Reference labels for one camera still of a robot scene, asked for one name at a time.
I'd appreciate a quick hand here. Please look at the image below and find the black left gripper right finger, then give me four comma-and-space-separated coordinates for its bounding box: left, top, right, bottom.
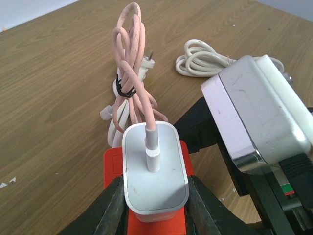
187, 176, 258, 235

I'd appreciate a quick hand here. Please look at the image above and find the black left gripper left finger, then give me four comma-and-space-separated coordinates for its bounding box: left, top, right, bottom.
58, 176, 127, 235

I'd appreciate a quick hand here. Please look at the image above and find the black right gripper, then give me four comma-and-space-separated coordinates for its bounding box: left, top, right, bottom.
174, 98, 313, 235

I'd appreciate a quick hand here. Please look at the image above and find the white usb charger plug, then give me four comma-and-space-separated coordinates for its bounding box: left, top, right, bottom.
122, 121, 189, 223

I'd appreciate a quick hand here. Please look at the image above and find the red cube socket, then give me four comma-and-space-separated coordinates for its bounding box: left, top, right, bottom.
104, 139, 193, 235

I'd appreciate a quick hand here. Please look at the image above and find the white bundled orange strip cord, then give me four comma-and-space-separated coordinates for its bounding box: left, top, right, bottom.
106, 50, 156, 149

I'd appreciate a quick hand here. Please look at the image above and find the white bundled power strip cord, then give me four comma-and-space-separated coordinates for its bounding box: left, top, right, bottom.
175, 39, 286, 78

